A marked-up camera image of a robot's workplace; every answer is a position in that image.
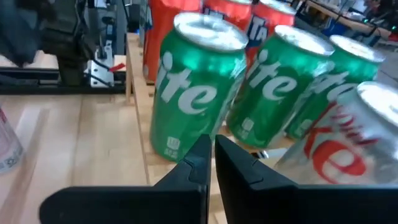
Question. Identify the silver angle bracket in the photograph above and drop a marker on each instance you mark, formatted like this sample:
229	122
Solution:
99	73

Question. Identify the silver Diet Coke can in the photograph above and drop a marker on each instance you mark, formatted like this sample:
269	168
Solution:
342	149
7	146

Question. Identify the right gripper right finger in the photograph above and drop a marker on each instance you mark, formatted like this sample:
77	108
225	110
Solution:
295	205

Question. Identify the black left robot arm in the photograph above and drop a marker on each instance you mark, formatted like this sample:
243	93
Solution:
62	37

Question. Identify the black aluminium table frame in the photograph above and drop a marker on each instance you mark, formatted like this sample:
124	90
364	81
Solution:
46	88

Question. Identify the green Sprite can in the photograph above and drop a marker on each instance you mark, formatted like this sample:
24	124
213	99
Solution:
354	68
267	102
186	93

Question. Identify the wooden slatted shelf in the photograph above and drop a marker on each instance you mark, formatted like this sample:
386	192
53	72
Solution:
155	169

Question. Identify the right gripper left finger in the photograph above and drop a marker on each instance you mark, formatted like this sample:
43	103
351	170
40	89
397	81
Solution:
140	205

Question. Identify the wooden workbench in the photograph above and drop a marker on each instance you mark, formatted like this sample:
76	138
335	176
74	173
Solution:
351	23

